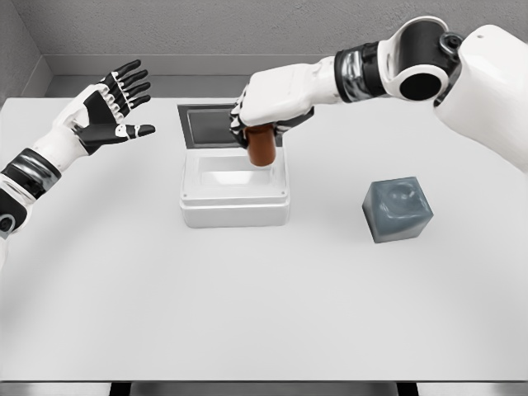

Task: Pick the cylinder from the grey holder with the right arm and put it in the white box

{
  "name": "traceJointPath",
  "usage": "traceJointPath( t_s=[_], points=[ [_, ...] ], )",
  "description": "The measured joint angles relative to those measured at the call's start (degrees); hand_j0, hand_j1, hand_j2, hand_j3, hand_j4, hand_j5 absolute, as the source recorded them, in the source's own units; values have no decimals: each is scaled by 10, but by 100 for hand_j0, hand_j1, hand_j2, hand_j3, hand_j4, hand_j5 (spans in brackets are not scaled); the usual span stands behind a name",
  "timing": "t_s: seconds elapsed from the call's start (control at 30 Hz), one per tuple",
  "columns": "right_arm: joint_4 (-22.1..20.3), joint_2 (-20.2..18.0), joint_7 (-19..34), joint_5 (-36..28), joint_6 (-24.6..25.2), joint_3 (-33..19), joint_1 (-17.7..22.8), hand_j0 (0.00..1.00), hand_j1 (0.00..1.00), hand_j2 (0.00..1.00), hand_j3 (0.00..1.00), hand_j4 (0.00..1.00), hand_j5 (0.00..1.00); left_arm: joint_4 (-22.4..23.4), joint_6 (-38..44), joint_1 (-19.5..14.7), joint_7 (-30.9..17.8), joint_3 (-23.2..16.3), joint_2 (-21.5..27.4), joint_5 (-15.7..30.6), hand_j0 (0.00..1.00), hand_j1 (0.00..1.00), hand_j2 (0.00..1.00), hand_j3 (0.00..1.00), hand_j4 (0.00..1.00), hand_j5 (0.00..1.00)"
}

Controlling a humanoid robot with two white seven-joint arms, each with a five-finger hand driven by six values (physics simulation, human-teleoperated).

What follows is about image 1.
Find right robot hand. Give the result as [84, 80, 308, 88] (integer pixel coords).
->
[229, 62, 319, 150]

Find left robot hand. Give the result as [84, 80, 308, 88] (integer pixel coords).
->
[54, 59, 157, 153]

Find brown cylindrical bottle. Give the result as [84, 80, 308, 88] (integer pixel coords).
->
[245, 123, 277, 168]

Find white box lid, dark inside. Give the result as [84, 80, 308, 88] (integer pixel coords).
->
[177, 102, 284, 149]

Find white storage box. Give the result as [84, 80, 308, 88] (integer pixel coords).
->
[179, 147, 292, 229]

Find grey cube block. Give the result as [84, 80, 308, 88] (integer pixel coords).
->
[361, 176, 434, 244]

